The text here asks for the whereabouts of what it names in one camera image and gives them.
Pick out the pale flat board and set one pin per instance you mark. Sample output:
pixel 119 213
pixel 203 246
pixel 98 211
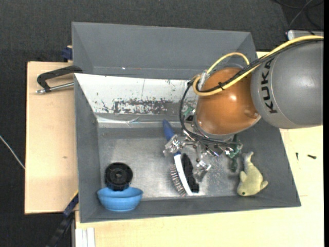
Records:
pixel 48 143

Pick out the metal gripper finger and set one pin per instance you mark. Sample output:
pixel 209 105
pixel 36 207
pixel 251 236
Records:
pixel 171 145
pixel 203 170

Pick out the small black screw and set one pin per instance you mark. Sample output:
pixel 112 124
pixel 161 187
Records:
pixel 312 156

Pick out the blue bowl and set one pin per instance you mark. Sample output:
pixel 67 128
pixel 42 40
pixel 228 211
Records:
pixel 119 201

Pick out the grey metal bin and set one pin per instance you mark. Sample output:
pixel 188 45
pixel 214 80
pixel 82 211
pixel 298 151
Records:
pixel 133 148

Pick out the yellow-green toy dolphin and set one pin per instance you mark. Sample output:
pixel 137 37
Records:
pixel 250 180

